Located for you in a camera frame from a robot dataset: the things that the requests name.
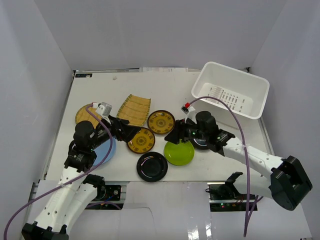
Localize black plate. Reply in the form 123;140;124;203
190;139;209;151
136;151;168;183

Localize rectangular bamboo tray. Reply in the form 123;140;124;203
116;94;151;127

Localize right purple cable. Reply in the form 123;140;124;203
189;96;264;238

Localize black plate front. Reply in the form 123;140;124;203
136;151;168;183

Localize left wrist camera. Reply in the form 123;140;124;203
92;102;112;121

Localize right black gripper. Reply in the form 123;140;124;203
164;117;208;145

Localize white plastic bin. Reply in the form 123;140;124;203
191;61;270;120

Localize yellow patterned plate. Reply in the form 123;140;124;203
147;110;175;135
126;127;156;154

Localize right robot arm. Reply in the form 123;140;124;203
164;111;313;211

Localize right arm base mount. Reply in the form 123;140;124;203
205;183;247;213

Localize green plastic plate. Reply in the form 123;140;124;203
164;142;195;166

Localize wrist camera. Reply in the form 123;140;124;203
92;102;112;121
181;102;196;122

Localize round bamboo plate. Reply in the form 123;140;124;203
75;104;102;128

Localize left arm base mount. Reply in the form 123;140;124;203
86;185;124;210

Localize papers at table back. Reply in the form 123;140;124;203
139;67;189;73

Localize blue plastic plate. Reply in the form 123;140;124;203
92;137;117;166

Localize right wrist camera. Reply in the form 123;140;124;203
181;102;196;122

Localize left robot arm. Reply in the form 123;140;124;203
21;117;141;240

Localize black label sticker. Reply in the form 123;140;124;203
74;73;93;78

